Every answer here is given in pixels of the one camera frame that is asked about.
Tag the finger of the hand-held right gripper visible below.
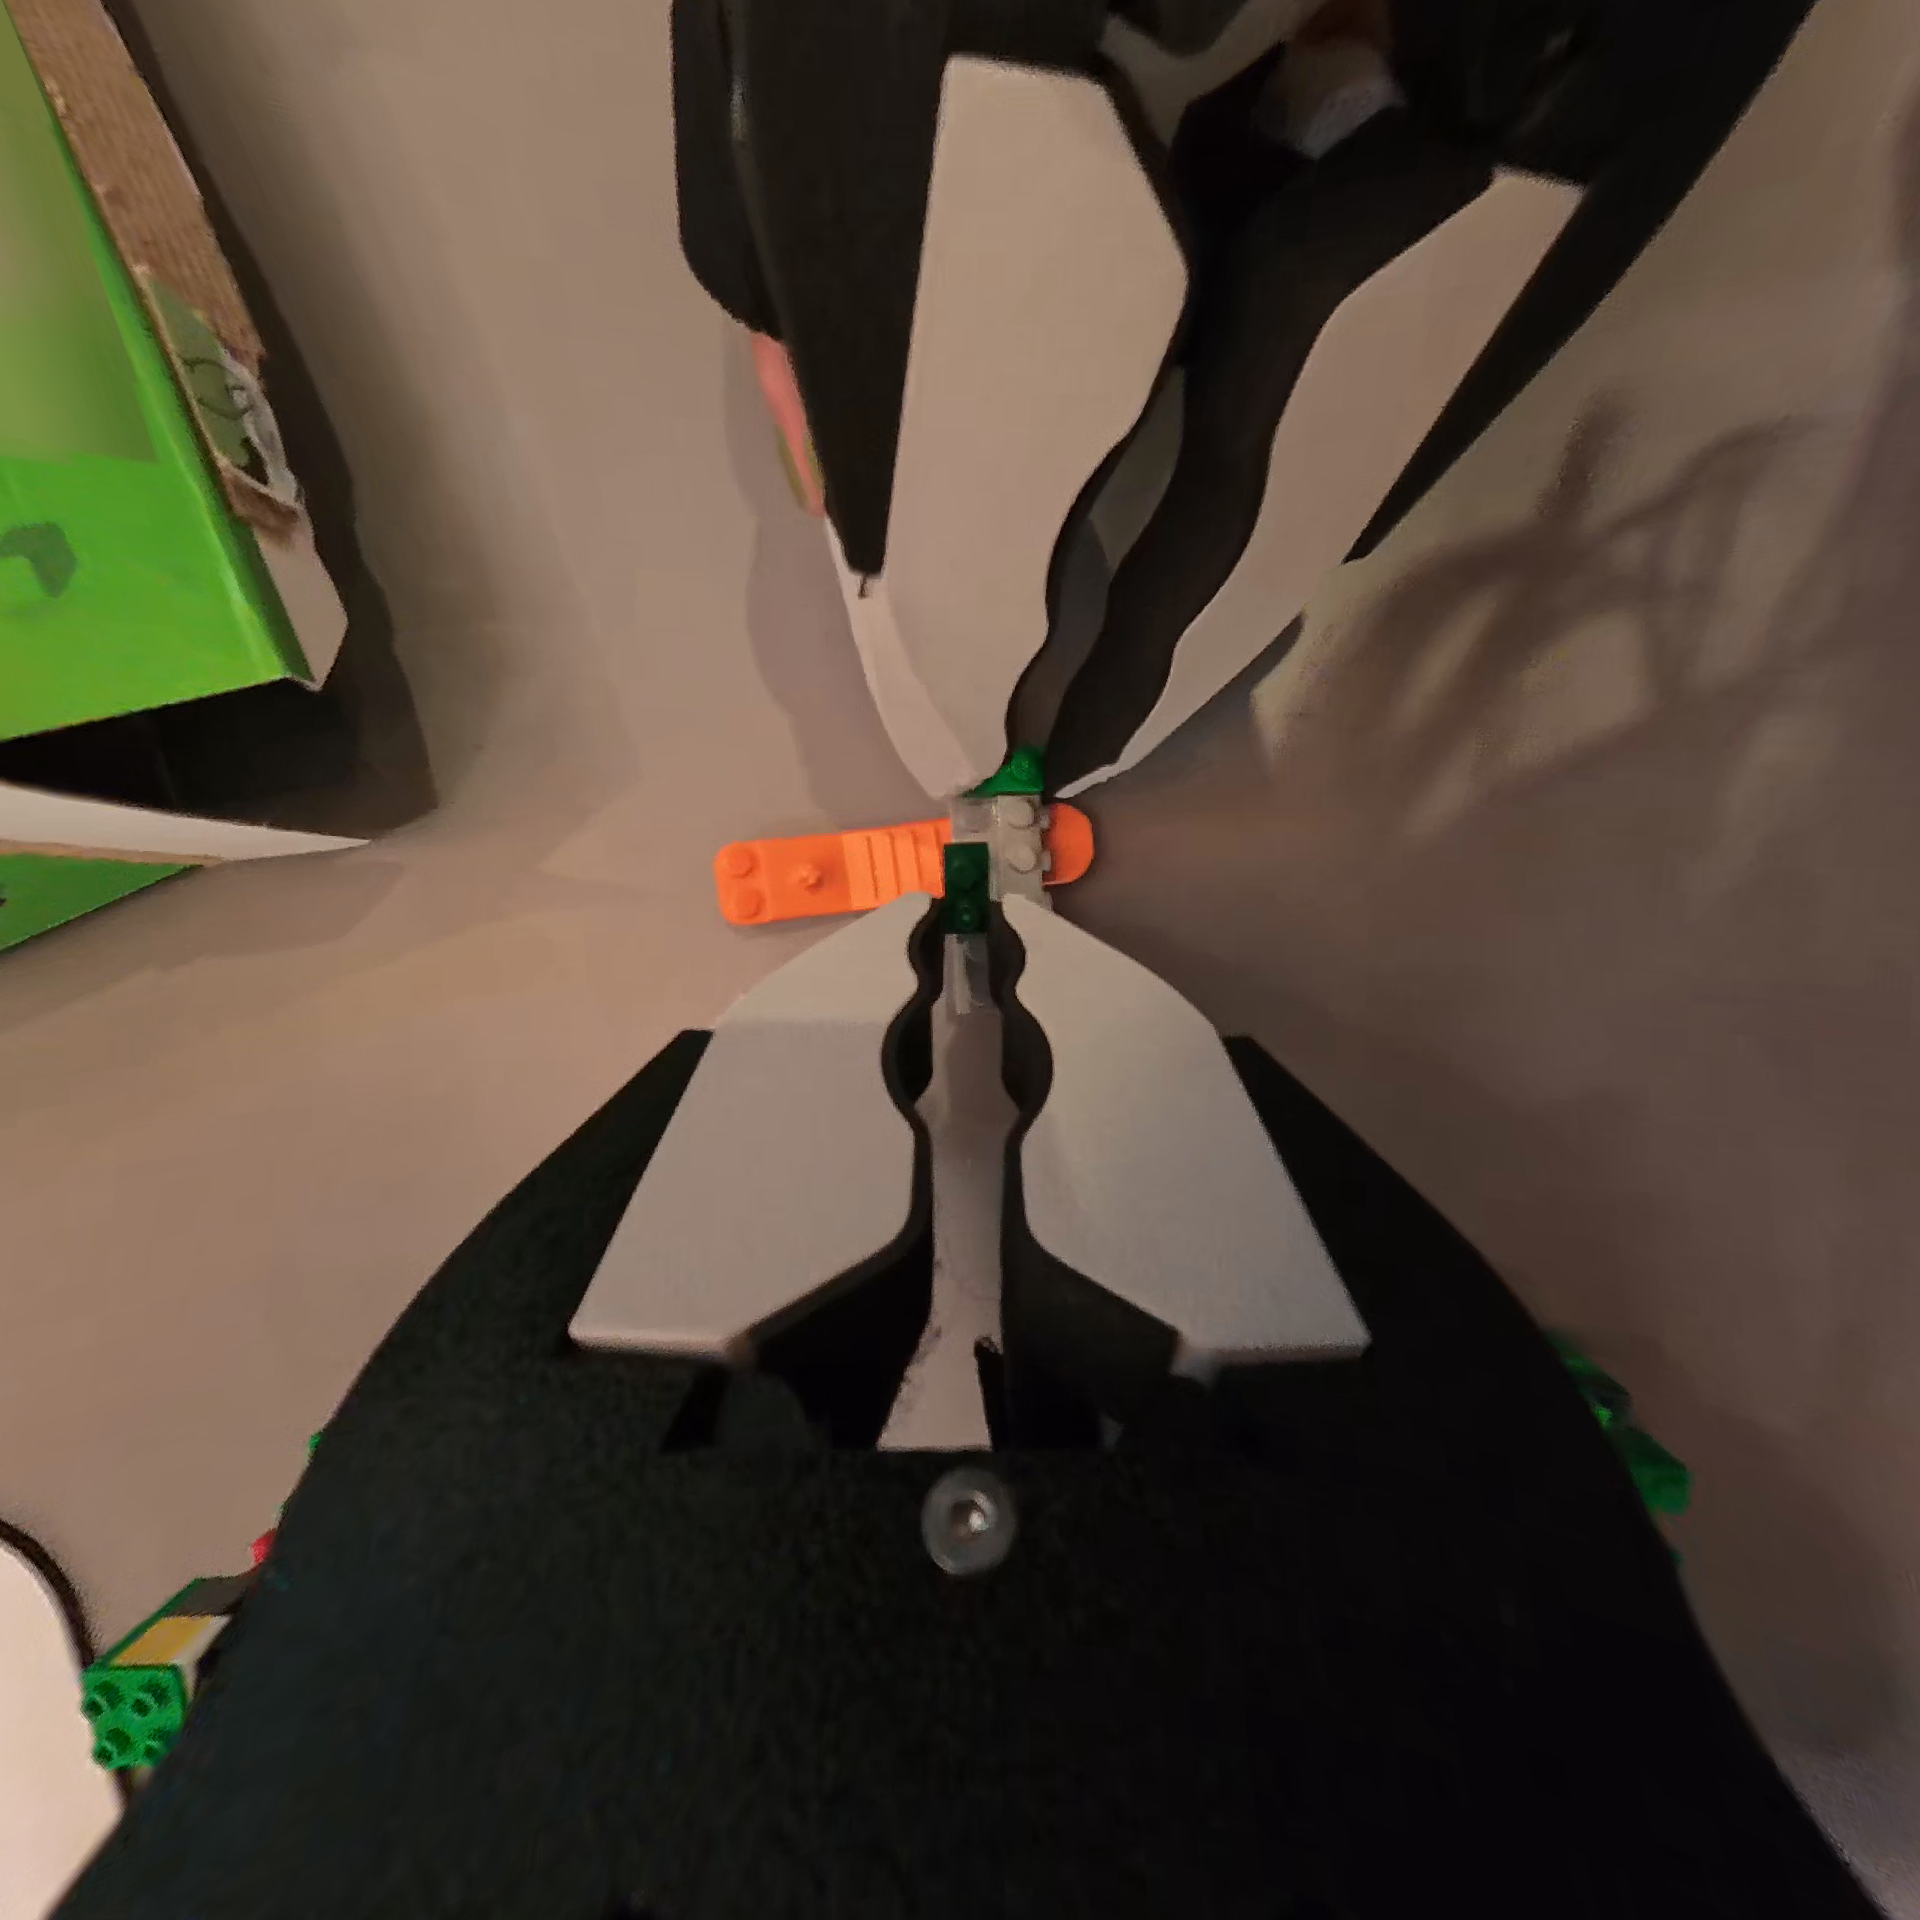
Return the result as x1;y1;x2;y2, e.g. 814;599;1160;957
1040;142;1594;797
824;53;1190;799

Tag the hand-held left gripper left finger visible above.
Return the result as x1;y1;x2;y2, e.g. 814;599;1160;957
567;896;927;1368

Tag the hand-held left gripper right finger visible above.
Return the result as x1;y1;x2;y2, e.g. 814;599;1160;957
999;896;1373;1385

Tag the orange brick separator tool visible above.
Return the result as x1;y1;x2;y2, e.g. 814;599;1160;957
716;799;1097;933

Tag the grey studded toy plate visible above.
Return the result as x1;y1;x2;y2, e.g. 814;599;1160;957
950;791;1049;905

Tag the salmon pink toy piece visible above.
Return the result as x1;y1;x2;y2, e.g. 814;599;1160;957
746;329;828;521

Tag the green translucent toy piece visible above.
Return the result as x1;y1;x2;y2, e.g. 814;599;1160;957
1551;1329;1692;1519

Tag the multicolour toy brick build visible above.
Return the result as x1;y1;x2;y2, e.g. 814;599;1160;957
88;1527;281;1671

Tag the green cardboard box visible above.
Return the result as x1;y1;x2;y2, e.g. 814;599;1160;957
0;0;373;954

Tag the green studded toy brick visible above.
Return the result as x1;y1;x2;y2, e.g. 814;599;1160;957
80;1655;191;1773

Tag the white rounded object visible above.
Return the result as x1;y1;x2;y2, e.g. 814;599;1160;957
0;1543;125;1920

